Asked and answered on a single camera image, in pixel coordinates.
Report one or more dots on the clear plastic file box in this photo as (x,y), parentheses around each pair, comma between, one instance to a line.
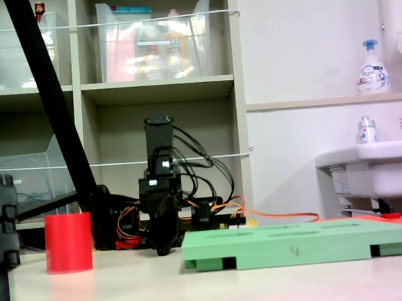
(32,177)

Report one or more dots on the red base mount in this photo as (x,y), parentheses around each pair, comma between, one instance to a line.
(128,243)

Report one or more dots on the brown bottle red cap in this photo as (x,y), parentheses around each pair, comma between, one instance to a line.
(39,10)

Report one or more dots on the beige shelf unit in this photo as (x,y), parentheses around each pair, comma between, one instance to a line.
(157,86)

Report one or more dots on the large clear plastic bin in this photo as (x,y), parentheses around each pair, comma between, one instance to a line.
(206,35)

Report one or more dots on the green shape sorter board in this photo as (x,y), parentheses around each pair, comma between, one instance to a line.
(299,244)

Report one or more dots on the pink capped bottle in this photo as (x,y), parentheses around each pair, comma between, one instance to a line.
(173,13)

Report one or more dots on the red cylinder block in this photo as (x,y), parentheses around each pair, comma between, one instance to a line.
(68,243)

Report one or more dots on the small clear bottle blue label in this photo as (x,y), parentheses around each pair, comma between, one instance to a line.
(367,134)

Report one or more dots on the white sink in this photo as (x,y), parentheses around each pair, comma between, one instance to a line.
(390,170)

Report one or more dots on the yellow package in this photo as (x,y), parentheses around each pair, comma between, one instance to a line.
(176,54)

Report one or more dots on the black tripod with smooth legs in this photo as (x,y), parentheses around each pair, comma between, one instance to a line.
(55,109)

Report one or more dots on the pink packet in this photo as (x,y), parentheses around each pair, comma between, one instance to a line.
(120,59)

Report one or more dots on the white pump soap bottle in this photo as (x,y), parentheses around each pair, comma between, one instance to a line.
(373,77)

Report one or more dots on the small circuit board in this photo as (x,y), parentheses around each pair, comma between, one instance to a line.
(238,220)

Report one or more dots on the blue edged plastic bag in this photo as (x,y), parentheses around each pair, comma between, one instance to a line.
(131,11)

